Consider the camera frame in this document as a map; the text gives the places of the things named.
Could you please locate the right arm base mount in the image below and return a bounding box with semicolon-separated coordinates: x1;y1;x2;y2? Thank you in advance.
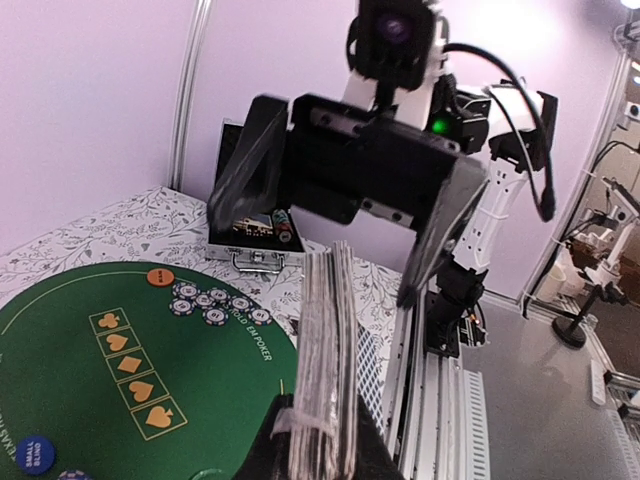
423;292;488;358

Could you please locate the black lamp stand background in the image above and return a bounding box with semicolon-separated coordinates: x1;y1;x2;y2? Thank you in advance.
551;282;629;349

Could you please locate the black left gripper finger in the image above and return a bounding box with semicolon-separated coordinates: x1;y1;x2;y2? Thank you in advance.
239;392;406;480

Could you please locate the orange big blind button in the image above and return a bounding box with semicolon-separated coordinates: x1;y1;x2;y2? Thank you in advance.
146;268;175;287

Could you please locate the deck of playing cards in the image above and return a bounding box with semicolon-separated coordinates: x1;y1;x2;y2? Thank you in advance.
288;241;358;479

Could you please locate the clear round dealer button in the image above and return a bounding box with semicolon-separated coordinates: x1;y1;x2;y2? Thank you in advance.
192;468;233;480

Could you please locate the aluminium poker chip case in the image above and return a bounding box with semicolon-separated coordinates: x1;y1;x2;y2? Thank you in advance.
208;119;305;274

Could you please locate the floral patterned tablecloth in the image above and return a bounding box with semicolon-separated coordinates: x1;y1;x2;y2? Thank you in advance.
0;184;406;431

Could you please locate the left aluminium frame post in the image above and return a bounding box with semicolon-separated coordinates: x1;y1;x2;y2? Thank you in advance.
168;0;216;191

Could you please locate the stack of poker chips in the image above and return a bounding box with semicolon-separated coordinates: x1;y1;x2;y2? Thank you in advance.
56;469;93;480

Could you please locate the round green poker mat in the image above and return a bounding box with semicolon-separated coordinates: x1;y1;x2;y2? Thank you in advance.
1;262;297;479

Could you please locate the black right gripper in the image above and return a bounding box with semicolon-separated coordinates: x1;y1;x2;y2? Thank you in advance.
207;94;488;308

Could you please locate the blue small blind button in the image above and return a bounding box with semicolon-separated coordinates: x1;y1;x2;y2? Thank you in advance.
16;435;56;476

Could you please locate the white power strip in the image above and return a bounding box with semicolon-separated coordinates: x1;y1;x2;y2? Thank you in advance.
590;359;607;406

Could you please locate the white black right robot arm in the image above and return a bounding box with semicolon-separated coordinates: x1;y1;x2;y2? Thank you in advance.
207;76;558;357

